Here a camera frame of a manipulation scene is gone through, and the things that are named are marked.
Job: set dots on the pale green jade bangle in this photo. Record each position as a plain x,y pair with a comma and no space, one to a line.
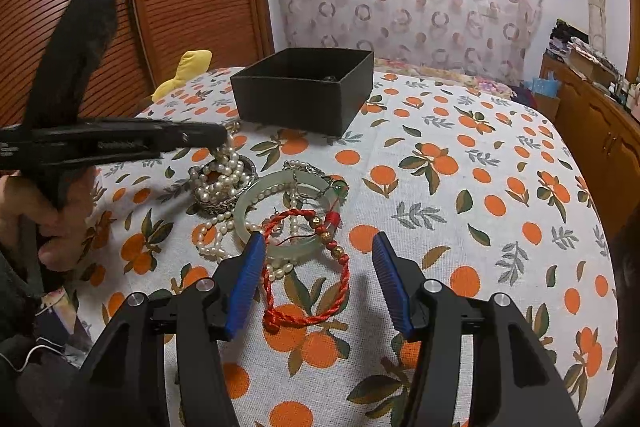
245,207

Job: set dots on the wooden sideboard cabinet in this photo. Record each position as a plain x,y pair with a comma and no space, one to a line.
595,122

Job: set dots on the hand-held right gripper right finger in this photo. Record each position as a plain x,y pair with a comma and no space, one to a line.
392,287

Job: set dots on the green stone pendant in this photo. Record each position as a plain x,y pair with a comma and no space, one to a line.
341,188

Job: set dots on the orange fruit print tablecloth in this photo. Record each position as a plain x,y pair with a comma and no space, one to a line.
450,207

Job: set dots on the carved silver bangle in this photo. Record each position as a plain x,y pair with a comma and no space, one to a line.
215,207

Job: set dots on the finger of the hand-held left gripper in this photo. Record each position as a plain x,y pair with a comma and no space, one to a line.
75,57
195,135

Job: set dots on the person's left forearm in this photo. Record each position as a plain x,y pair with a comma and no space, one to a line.
12,297

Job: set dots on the stack of folded clothes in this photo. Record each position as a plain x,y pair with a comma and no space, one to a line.
567,39

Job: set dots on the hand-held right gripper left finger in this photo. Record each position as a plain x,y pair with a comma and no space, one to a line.
247,287

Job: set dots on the blue tissue paper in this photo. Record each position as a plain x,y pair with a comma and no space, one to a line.
542,88

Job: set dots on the floral bedsheet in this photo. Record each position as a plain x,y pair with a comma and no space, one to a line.
450,79

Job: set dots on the cardboard box with patterned cloth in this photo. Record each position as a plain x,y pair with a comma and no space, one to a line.
592,57

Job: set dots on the yellow plush toy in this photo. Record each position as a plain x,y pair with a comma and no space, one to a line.
187,64

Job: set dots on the black jewelry box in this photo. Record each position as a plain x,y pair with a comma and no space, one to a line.
300,97

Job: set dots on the person's left hand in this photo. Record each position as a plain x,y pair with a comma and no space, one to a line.
30,207

